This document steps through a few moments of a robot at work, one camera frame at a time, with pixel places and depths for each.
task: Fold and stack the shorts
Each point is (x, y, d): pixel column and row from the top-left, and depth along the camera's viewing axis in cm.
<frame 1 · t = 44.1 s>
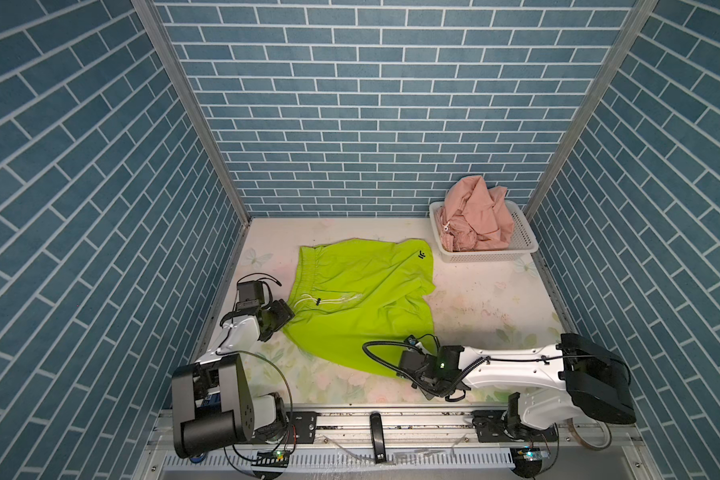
left hand: (285, 314, 90), fingers open
right hand: (424, 376, 82), fingers closed
lime green shorts: (358, 292, 98), point 3 cm above the table
pink shorts: (474, 217, 110), point 12 cm above the table
white plastic basket: (522, 243, 110), point 6 cm above the table

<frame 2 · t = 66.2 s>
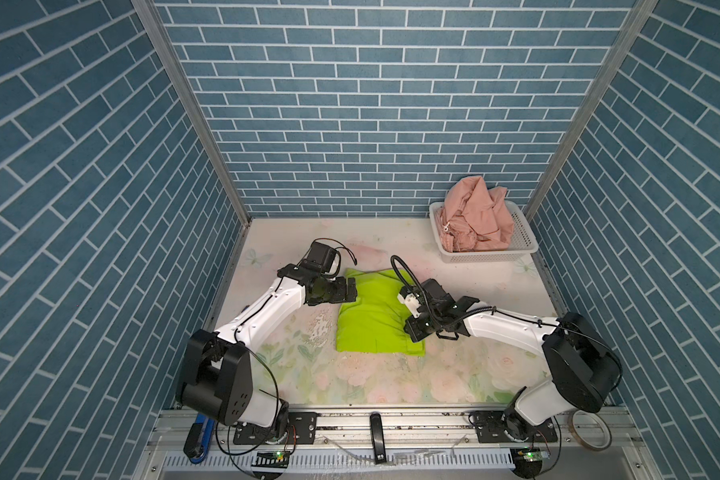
left hand: (345, 293, 86), fingers open
right hand: (402, 326, 87), fingers closed
lime green shorts: (375, 321, 88), point 6 cm above the table
the other named things where they were.

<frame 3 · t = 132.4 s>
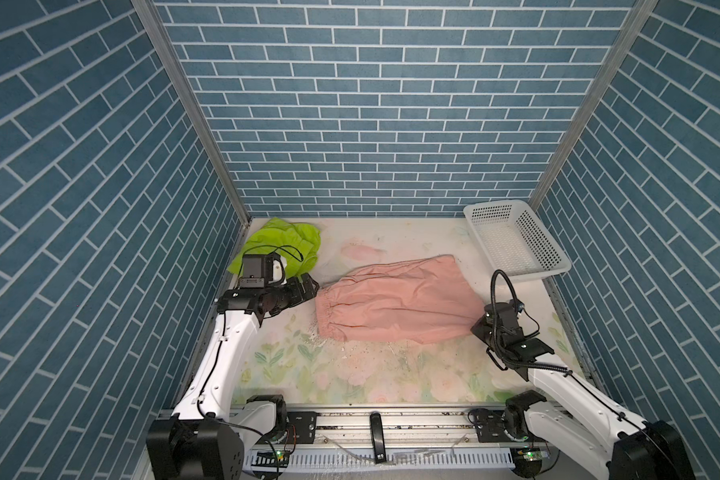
left hand: (307, 289, 80), fingers open
right hand: (476, 319, 87), fingers closed
lime green shorts: (297, 243, 107), point 7 cm above the table
pink shorts: (426, 300, 100), on the table
white plastic basket: (516, 241, 118), on the table

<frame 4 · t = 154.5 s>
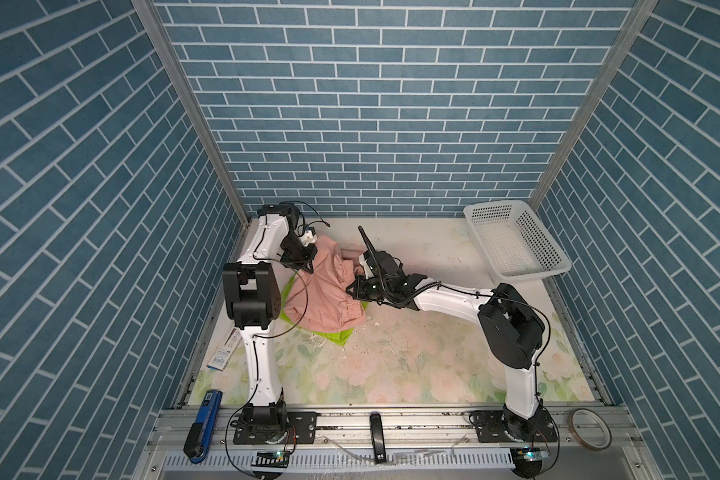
left hand: (310, 267, 94), fingers closed
right hand: (342, 288, 88), fingers closed
pink shorts: (319, 301, 88), point 10 cm above the table
blue white pen box: (225, 351, 86), point 2 cm above the table
